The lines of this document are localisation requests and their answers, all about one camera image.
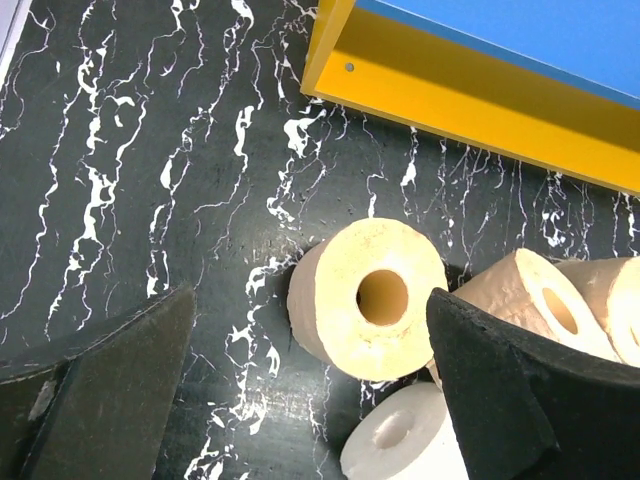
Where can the tan paper roll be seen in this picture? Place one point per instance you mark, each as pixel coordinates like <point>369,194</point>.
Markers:
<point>526,290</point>
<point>358,299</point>
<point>610,287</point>

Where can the yellow shelf unit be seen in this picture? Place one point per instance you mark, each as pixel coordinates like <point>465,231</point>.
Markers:
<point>551,83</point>

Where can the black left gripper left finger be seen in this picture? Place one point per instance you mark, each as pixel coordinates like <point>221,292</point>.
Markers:
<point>95,404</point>

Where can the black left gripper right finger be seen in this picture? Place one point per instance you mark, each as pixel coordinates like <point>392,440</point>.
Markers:
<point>526,407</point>

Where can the white patterned paper roll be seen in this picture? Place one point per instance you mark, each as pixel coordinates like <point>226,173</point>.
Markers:
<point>408,436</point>

